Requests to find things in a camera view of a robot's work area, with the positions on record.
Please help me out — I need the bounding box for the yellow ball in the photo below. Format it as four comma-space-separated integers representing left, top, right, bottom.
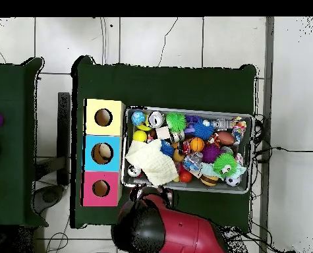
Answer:
132, 130, 148, 142

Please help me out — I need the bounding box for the blue globe ball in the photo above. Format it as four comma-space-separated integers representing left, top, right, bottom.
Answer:
130, 110, 146, 127

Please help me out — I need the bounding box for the purple spiky ball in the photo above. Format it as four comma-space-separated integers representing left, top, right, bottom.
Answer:
200, 144, 224, 164

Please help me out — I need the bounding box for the brown football toy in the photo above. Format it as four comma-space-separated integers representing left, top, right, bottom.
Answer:
215, 130, 236, 146

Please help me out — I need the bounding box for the side table under green cloth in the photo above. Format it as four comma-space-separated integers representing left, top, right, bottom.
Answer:
0, 57, 49, 227

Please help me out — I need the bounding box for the orange basketball toy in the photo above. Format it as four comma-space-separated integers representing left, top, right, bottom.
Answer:
189, 137, 206, 153

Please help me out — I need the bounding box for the cream waffle cloth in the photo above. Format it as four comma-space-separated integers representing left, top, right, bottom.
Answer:
125, 139, 180, 186

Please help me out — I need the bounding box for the shallow wire mesh bin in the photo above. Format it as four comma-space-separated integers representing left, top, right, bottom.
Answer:
121, 105, 255, 194

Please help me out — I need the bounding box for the green spiky ball with eyes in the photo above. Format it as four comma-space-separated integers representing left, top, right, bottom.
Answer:
212, 153, 238, 178

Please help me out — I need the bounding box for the blue spiky ball with eye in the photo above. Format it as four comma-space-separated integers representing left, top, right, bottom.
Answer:
192, 119, 215, 141

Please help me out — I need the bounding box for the black panel on stand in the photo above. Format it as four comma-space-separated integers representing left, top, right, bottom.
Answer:
33, 92, 72, 214

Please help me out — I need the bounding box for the dark green tablecloth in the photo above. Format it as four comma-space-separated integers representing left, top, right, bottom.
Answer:
70, 55, 258, 229

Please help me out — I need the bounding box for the black cable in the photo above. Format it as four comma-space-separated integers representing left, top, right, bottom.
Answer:
254, 146, 313, 157

